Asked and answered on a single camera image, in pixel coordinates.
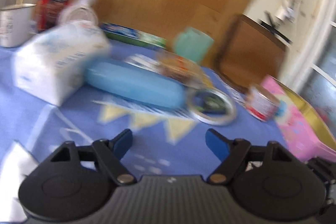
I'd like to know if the blue plastic case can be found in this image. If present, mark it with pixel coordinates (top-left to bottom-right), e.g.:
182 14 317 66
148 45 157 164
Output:
84 58 186 110

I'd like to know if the cotton swab bag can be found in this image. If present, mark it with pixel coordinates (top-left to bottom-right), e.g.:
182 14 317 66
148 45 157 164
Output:
124 51 214 89

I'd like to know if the blue patterned tablecloth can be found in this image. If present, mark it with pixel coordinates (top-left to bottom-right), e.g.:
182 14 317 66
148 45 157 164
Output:
0 39 289 223

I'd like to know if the pink biscuit tin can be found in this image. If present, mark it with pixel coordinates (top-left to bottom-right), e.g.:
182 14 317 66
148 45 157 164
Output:
261 76 335 162

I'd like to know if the white tissue pack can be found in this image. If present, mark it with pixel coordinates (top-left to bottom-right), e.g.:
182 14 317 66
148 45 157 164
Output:
12 20 112 106

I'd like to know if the mint green plastic cup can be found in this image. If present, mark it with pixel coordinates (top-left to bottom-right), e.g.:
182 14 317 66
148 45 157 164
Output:
173 27 214 64

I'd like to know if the green toothpaste box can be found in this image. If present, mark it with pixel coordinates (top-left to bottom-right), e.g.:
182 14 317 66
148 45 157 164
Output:
100 23 166 49

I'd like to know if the clear plastic bottle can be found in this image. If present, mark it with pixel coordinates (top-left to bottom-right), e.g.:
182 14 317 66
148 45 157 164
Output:
56 0 98 25

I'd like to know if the white enamel mug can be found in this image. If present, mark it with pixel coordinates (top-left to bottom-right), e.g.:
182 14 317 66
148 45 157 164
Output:
1 3 36 48

